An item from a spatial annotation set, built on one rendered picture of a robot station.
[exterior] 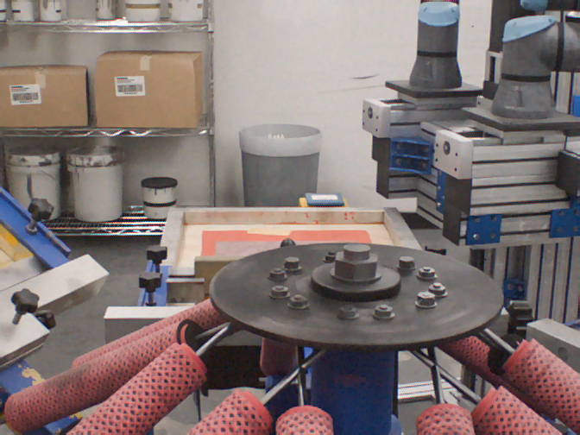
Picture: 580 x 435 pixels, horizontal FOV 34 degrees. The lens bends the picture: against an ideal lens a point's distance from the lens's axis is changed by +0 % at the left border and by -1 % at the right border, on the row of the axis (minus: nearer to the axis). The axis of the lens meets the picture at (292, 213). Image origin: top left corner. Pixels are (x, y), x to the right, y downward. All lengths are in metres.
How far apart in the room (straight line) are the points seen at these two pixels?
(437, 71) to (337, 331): 1.91
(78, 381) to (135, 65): 3.99
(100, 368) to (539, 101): 1.47
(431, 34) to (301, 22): 2.79
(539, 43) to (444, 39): 0.50
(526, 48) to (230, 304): 1.48
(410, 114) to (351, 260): 1.77
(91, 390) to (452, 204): 1.42
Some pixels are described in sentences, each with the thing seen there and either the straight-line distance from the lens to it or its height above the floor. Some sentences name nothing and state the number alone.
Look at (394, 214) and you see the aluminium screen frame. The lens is 2.42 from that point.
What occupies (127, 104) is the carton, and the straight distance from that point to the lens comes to 5.06.
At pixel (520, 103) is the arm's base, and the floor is 1.29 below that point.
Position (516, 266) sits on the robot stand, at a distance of 2.69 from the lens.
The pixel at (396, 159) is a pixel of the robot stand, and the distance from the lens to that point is 2.71.
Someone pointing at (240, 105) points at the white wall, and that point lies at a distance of 5.51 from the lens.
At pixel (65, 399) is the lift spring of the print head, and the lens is 1.13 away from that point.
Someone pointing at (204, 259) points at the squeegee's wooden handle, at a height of 1.06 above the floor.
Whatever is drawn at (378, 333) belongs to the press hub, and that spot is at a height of 1.31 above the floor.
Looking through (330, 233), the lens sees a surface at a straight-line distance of 2.36.
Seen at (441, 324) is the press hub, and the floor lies 1.31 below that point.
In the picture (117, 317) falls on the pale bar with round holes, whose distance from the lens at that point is 1.63.
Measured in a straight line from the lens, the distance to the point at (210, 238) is 2.31.
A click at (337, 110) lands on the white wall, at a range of 5.54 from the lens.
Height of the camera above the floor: 1.65
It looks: 16 degrees down
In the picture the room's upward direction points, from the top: 1 degrees clockwise
